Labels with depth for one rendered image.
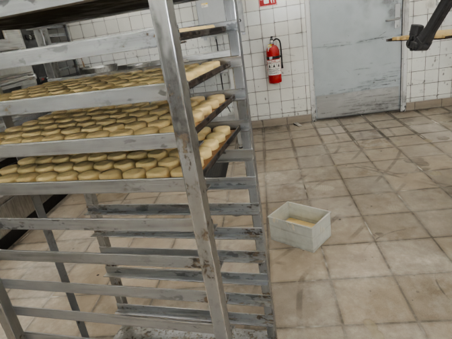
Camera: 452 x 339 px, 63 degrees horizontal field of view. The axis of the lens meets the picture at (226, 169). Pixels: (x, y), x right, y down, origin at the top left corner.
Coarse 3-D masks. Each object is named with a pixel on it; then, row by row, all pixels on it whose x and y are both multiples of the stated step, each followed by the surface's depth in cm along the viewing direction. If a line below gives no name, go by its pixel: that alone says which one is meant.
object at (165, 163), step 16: (208, 128) 106; (224, 128) 103; (208, 144) 92; (32, 160) 102; (48, 160) 100; (64, 160) 98; (80, 160) 96; (96, 160) 94; (112, 160) 90; (128, 160) 88; (144, 160) 87; (160, 160) 85; (176, 160) 83; (208, 160) 86; (0, 176) 92; (16, 176) 90; (32, 176) 87; (48, 176) 85; (64, 176) 84; (80, 176) 82; (96, 176) 83; (112, 176) 80; (128, 176) 78; (144, 176) 80; (160, 176) 77; (176, 176) 75
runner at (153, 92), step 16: (48, 96) 72; (64, 96) 71; (80, 96) 70; (96, 96) 69; (112, 96) 68; (128, 96) 68; (144, 96) 67; (160, 96) 66; (0, 112) 76; (16, 112) 75; (32, 112) 74
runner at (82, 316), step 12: (24, 312) 100; (36, 312) 99; (48, 312) 97; (60, 312) 96; (72, 312) 95; (84, 312) 94; (120, 324) 92; (132, 324) 91; (144, 324) 90; (156, 324) 89; (168, 324) 88; (180, 324) 87; (192, 324) 86; (204, 324) 85
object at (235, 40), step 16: (224, 0) 97; (240, 32) 101; (240, 48) 101; (240, 80) 104; (240, 112) 107; (256, 176) 115; (256, 192) 116; (256, 224) 120; (256, 240) 123; (272, 304) 133; (272, 336) 137
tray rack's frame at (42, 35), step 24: (48, 72) 118; (96, 216) 136; (48, 240) 116; (0, 288) 97; (0, 312) 98; (24, 336) 104; (120, 336) 148; (144, 336) 147; (168, 336) 145; (192, 336) 143; (240, 336) 140; (264, 336) 138
